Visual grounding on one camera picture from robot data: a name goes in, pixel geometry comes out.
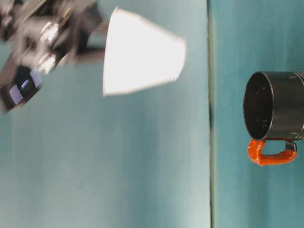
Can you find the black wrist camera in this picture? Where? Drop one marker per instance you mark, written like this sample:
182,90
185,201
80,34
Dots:
25,83

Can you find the blue-green table cloth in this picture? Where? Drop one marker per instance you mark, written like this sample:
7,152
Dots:
261,190

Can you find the white paper cup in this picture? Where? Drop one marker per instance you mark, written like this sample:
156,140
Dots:
142,52

